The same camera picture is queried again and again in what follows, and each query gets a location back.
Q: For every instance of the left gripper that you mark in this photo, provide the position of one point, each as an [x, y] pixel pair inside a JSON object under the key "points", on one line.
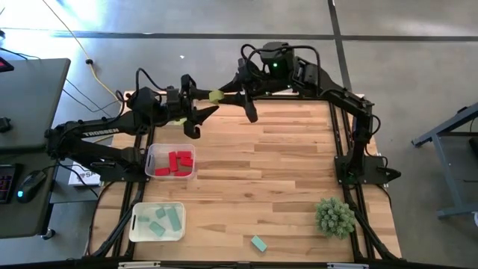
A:
{"points": [[170, 116]]}

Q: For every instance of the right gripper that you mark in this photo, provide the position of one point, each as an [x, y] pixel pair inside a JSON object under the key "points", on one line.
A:
{"points": [[257, 85]]}

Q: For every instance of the green cube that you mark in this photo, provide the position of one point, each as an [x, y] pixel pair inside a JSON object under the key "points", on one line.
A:
{"points": [[216, 96]]}

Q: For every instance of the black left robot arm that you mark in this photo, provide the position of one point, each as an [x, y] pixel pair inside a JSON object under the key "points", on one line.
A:
{"points": [[97, 131]]}

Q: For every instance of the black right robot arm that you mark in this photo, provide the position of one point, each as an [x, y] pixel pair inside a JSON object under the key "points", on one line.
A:
{"points": [[347, 101]]}

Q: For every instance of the clear plastic bin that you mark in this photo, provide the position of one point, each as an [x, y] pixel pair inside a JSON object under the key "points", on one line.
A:
{"points": [[158, 151]]}

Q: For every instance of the white printed paper sign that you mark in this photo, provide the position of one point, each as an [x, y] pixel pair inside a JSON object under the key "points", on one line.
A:
{"points": [[84, 178]]}

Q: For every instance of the green artificial plant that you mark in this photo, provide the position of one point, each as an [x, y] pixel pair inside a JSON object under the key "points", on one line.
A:
{"points": [[335, 218]]}

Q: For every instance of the grey desk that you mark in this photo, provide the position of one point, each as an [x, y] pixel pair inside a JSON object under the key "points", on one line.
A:
{"points": [[33, 97]]}

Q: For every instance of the black computer mouse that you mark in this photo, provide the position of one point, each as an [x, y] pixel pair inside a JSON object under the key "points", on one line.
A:
{"points": [[30, 185]]}

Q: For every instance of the small black desk device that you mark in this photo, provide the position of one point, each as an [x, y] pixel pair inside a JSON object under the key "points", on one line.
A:
{"points": [[4, 124]]}

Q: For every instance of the black desk caster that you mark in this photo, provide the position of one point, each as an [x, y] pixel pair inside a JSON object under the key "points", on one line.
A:
{"points": [[48, 234]]}

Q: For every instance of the black device with red light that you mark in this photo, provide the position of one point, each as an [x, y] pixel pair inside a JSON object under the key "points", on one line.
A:
{"points": [[5, 65]]}

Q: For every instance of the black keyboard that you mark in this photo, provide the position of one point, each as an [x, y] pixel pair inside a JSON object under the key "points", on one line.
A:
{"points": [[6, 183]]}

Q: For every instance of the dark desk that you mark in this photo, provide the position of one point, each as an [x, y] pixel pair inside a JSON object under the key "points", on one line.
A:
{"points": [[22, 220]]}

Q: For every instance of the blue-grey metal table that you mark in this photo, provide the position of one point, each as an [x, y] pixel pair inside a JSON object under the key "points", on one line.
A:
{"points": [[444, 175]]}

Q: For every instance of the person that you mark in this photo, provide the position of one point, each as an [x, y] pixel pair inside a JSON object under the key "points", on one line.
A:
{"points": [[475, 218]]}

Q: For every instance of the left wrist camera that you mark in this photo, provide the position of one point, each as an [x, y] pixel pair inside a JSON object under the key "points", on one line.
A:
{"points": [[172, 99]]}

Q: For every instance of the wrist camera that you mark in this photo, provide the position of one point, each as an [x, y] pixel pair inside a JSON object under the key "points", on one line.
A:
{"points": [[172, 99], [245, 66]]}

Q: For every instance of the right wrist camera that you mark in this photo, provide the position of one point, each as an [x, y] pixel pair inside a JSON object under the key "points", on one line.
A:
{"points": [[245, 66]]}

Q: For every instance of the black aluminium table frame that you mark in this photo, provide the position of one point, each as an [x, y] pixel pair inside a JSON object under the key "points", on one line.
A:
{"points": [[298, 98]]}

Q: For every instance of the grey metal bracket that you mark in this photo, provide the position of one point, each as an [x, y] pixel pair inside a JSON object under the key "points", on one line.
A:
{"points": [[347, 266], [139, 265]]}

